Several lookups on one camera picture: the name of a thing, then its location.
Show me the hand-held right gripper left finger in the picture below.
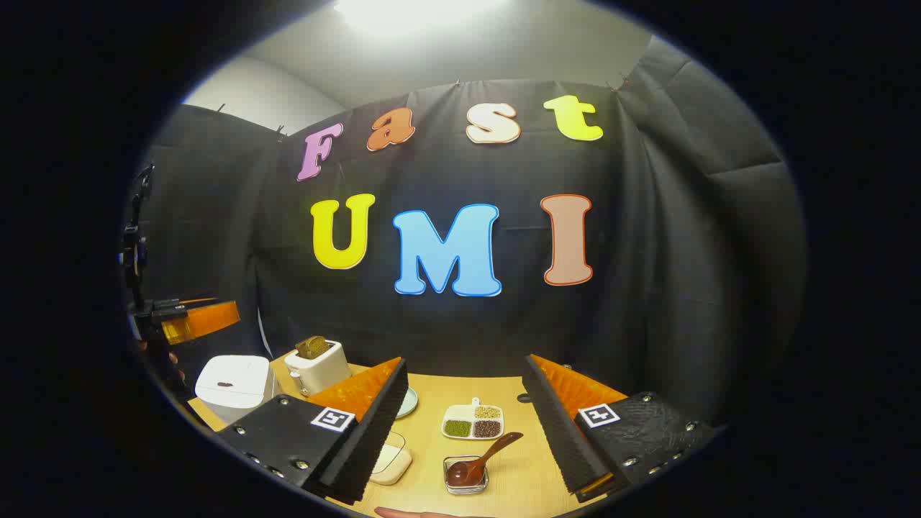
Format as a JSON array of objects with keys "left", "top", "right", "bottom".
[{"left": 216, "top": 358, "right": 409, "bottom": 506}]

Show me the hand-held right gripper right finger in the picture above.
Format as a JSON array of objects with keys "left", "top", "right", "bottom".
[{"left": 522, "top": 353, "right": 722, "bottom": 504}]

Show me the dark wooden spoon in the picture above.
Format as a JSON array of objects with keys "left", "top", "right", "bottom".
[{"left": 446, "top": 432, "right": 525, "bottom": 486}]

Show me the white rice cooker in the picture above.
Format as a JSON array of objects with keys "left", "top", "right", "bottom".
[{"left": 194, "top": 354, "right": 278, "bottom": 425}]

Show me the clear glass chopstick holder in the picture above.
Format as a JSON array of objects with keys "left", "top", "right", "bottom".
[{"left": 443, "top": 455, "right": 490, "bottom": 496}]

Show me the white toaster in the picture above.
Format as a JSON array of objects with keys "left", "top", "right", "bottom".
[{"left": 284, "top": 338, "right": 353, "bottom": 397}]

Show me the black backdrop cloth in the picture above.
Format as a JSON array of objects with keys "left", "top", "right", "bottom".
[{"left": 133, "top": 35, "right": 808, "bottom": 432}]

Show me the large ceiling light panel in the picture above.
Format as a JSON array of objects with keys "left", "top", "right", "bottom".
[{"left": 335, "top": 0, "right": 504, "bottom": 37}]

